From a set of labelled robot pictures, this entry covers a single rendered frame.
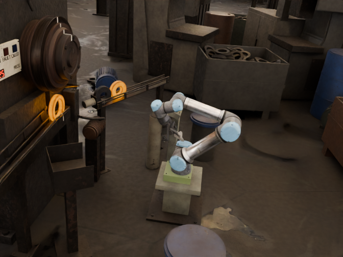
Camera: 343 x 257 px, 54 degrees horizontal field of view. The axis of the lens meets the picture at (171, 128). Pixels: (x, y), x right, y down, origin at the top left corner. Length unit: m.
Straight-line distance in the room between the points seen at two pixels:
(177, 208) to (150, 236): 0.30
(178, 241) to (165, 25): 3.45
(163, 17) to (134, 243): 3.20
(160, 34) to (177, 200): 2.83
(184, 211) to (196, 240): 0.77
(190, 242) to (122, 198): 1.05
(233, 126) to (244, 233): 0.90
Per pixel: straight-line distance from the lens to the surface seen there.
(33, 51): 2.10
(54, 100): 2.34
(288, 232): 2.76
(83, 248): 2.38
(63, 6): 2.67
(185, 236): 1.87
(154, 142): 2.96
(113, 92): 2.79
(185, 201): 2.54
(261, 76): 4.28
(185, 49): 4.70
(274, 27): 5.59
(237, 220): 2.71
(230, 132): 2.08
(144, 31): 4.89
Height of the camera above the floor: 1.72
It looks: 26 degrees down
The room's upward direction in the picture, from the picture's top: 6 degrees clockwise
